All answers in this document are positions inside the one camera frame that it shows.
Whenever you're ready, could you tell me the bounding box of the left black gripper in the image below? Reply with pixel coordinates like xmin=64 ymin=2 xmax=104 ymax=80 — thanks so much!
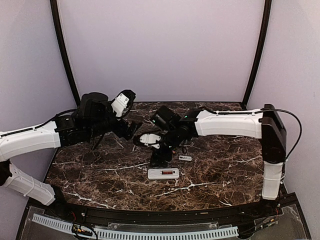
xmin=86 ymin=110 xmax=142 ymax=140

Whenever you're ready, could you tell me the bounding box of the white remote control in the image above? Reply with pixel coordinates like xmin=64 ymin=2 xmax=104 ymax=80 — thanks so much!
xmin=147 ymin=168 xmax=180 ymax=180

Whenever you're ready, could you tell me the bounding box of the white battery cover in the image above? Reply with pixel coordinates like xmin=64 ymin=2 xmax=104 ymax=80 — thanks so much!
xmin=178 ymin=155 xmax=193 ymax=162

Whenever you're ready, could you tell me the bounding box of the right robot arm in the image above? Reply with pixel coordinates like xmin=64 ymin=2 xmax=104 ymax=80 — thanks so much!
xmin=140 ymin=104 xmax=291 ymax=217

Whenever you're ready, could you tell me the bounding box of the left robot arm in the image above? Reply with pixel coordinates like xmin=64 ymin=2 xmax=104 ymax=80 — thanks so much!
xmin=0 ymin=89 xmax=141 ymax=218

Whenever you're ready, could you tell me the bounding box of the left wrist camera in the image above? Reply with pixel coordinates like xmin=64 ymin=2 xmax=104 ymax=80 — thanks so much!
xmin=111 ymin=89 xmax=136 ymax=119

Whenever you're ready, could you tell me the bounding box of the white slotted cable duct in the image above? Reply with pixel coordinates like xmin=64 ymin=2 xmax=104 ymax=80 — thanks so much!
xmin=31 ymin=214 xmax=239 ymax=240

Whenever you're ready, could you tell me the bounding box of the black front rail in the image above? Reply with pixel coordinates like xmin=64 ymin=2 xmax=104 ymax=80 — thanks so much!
xmin=63 ymin=203 xmax=267 ymax=225

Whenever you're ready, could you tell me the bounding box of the left black frame post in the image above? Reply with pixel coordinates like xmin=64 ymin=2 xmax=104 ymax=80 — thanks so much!
xmin=49 ymin=0 xmax=81 ymax=106

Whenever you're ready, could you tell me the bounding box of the black frame post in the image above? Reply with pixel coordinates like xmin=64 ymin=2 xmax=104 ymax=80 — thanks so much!
xmin=49 ymin=0 xmax=81 ymax=106
xmin=241 ymin=0 xmax=272 ymax=109

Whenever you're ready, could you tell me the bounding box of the right black frame post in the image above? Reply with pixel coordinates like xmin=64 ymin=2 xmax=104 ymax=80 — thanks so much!
xmin=241 ymin=0 xmax=272 ymax=109

